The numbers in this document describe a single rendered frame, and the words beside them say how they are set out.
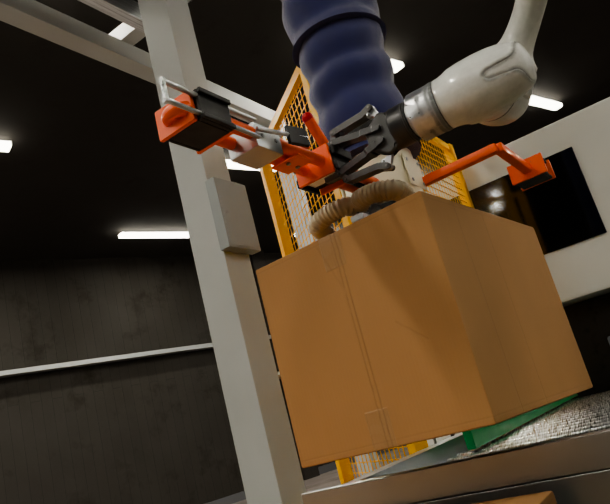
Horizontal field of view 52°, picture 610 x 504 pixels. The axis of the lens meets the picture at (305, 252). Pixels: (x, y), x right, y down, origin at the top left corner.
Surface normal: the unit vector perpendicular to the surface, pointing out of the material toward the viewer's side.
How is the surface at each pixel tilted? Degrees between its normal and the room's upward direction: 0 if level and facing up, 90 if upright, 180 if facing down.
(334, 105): 74
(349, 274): 89
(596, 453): 90
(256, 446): 90
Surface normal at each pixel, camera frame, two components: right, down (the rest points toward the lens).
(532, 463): -0.55, -0.09
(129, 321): 0.59, -0.36
